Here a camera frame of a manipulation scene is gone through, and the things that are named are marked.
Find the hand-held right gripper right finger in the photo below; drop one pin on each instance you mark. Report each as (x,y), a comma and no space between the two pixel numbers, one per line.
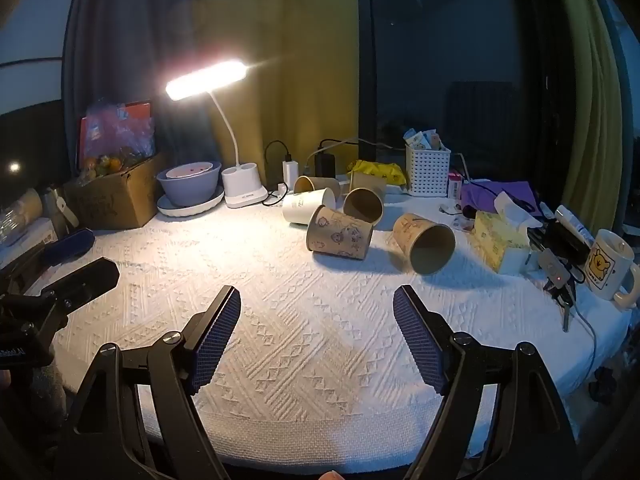
(419,341)

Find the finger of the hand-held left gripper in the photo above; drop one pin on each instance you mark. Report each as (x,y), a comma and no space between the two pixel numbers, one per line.
(87,280)
(70,243)

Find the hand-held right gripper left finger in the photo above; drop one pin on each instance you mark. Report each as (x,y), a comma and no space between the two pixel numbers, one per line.
(215,342)

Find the brown cartoon print paper cup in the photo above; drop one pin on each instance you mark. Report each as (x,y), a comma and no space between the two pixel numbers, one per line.
(337,235)

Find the white paper cup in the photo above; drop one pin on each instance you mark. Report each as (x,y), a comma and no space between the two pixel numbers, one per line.
(302,207)

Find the white flat box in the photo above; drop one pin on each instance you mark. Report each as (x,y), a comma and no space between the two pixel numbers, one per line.
(27,237)

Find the cardboard box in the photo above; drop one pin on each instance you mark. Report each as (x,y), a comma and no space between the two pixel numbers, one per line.
(115,201)

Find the plastic bag of fruit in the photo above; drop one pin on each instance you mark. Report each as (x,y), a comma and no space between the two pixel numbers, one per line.
(107,164)

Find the white textured tablecloth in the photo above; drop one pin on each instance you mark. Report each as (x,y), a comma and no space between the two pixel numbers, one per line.
(310,320)

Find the red printed package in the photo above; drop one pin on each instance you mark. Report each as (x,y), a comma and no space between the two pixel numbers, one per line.
(107,127)

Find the yellow tissue box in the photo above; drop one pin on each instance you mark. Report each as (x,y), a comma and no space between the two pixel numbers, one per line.
(495,242)

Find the purple bowl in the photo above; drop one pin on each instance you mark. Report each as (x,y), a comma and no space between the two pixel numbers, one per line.
(187,191)

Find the white plate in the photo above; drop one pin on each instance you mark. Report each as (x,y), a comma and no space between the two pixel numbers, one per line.
(202,209)

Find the small pink bowl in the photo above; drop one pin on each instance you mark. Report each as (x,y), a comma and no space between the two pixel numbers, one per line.
(189,170)

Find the bunch of keys with fob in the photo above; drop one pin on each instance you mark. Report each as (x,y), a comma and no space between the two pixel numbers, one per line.
(556,270)

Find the white desk lamp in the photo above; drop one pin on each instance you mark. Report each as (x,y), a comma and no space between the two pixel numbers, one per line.
(243,186)

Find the pink small box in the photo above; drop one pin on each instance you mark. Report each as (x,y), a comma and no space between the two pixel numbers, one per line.
(455,185)

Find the purple cloth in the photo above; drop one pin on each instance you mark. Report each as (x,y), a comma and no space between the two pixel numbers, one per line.
(492,192)

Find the white perforated basket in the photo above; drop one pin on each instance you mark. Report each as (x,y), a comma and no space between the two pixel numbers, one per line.
(427,172)

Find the black pouch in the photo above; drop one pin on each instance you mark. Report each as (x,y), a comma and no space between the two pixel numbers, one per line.
(560,240)

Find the yellow snack packet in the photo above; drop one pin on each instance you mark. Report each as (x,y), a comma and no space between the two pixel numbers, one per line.
(381,170)

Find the white charger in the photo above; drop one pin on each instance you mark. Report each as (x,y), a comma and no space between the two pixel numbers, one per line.
(290,175)

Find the white tube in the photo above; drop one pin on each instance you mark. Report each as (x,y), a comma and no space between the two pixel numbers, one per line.
(575,222)

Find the cream bear print mug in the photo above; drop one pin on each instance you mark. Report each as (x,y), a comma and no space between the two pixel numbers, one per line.
(602,267)

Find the black power adapter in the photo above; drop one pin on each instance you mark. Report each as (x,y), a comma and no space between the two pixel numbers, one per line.
(325,165)

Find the bunch of small sachets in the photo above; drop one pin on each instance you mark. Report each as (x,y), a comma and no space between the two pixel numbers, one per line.
(424,139)

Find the grey curtain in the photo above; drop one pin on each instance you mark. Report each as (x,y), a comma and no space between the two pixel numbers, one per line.
(125,35)

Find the narrow yellow curtain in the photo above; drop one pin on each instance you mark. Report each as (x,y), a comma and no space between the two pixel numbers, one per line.
(592,85)

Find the wide yellow curtain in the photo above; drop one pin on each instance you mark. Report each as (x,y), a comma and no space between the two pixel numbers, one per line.
(300,35)

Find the black window post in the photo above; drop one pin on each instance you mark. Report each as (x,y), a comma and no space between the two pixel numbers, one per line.
(367,60)

